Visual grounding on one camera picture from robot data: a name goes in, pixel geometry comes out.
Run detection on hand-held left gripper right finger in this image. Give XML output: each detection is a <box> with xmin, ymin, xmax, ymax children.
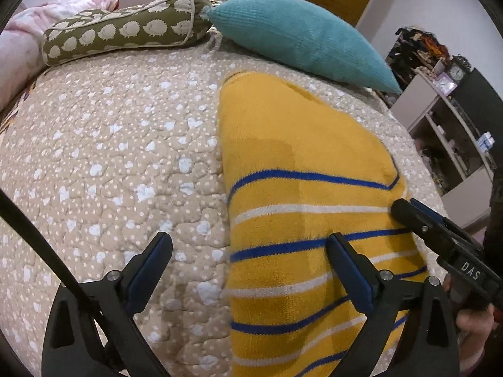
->
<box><xmin>327</xmin><ymin>232</ymin><xmax>460</xmax><ymax>377</ymax></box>

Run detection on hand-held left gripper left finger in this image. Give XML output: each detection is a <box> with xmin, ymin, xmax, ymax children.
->
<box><xmin>41</xmin><ymin>232</ymin><xmax>174</xmax><ymax>377</ymax></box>

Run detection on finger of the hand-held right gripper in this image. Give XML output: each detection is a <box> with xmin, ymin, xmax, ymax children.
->
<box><xmin>411</xmin><ymin>199</ymin><xmax>484</xmax><ymax>252</ymax></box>
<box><xmin>391</xmin><ymin>198</ymin><xmax>445</xmax><ymax>250</ymax></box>

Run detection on yellow striped knit sweater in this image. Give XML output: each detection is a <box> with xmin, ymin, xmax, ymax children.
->
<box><xmin>217</xmin><ymin>71</ymin><xmax>431</xmax><ymax>377</ymax></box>

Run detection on person's right hand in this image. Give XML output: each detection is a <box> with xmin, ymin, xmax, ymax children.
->
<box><xmin>443</xmin><ymin>277</ymin><xmax>495</xmax><ymax>348</ymax></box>

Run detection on small blue white boxes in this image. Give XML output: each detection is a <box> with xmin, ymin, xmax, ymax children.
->
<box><xmin>477</xmin><ymin>131</ymin><xmax>496</xmax><ymax>152</ymax></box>

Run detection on white shelf unit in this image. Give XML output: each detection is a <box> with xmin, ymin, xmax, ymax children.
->
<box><xmin>391</xmin><ymin>67</ymin><xmax>503</xmax><ymax>236</ymax></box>

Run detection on beige quilted blanket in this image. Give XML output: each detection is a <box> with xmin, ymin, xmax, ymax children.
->
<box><xmin>0</xmin><ymin>27</ymin><xmax>449</xmax><ymax>377</ymax></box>

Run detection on black cabinet panel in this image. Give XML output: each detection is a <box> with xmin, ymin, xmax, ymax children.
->
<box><xmin>452</xmin><ymin>67</ymin><xmax>503</xmax><ymax>166</ymax></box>

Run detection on dark clutter pile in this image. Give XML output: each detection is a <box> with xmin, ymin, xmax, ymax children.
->
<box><xmin>387</xmin><ymin>27</ymin><xmax>450</xmax><ymax>75</ymax></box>

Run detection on teal ribbed pillow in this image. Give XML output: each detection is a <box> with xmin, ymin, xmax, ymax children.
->
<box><xmin>205</xmin><ymin>0</ymin><xmax>403</xmax><ymax>95</ymax></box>

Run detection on green patterned pillow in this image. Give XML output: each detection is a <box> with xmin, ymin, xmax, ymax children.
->
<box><xmin>41</xmin><ymin>0</ymin><xmax>215</xmax><ymax>67</ymax></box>

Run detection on pink floral duvet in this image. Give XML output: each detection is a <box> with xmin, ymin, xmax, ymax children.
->
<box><xmin>0</xmin><ymin>0</ymin><xmax>119</xmax><ymax>107</ymax></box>

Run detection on black strap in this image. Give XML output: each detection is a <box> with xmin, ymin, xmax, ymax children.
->
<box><xmin>0</xmin><ymin>188</ymin><xmax>99</xmax><ymax>311</ymax></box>

